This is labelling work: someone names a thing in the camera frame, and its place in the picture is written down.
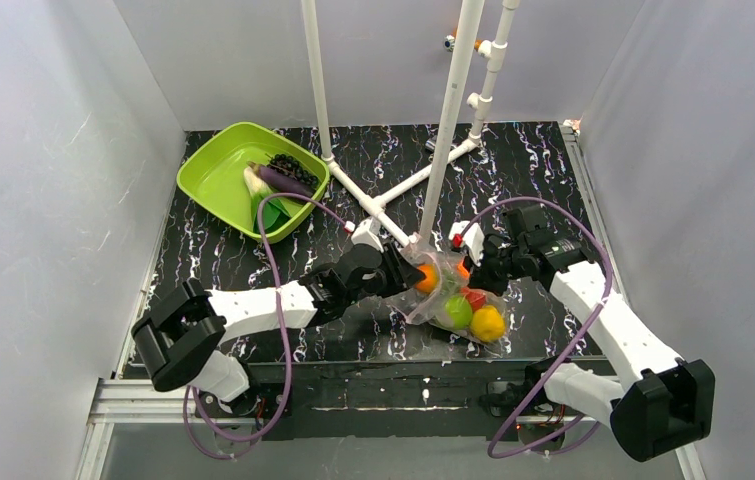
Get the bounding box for clear zip top bag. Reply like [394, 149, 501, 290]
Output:
[388, 244, 508, 344]

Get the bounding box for fake green apple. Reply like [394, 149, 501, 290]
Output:
[435, 294, 473, 330]

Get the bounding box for fake bok choy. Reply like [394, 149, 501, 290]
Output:
[243, 166, 290, 234]

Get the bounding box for fake purple eggplant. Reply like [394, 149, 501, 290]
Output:
[248, 162, 315, 197]

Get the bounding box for fake dark grapes bunch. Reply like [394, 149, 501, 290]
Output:
[268, 153, 319, 189]

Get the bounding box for fake mango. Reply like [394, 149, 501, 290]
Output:
[414, 264, 440, 295]

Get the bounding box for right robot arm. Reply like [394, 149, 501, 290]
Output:
[450, 197, 715, 462]

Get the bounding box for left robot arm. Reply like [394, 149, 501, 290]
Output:
[131, 244, 426, 402]

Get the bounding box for fake orange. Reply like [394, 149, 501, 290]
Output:
[456, 257, 473, 280]

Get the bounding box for green plastic tray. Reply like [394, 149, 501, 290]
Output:
[177, 122, 330, 243]

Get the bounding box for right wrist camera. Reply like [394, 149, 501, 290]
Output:
[449, 221, 485, 266]

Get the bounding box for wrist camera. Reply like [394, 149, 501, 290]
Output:
[351, 217, 383, 252]
[449, 221, 485, 266]

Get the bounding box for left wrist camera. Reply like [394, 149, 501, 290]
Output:
[351, 217, 383, 252]

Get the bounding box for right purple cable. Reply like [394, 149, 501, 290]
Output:
[456, 195, 615, 460]

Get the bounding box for white PVC pipe frame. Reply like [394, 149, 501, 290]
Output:
[300, 1, 520, 247]

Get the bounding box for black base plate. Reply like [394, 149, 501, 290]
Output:
[194, 357, 617, 443]

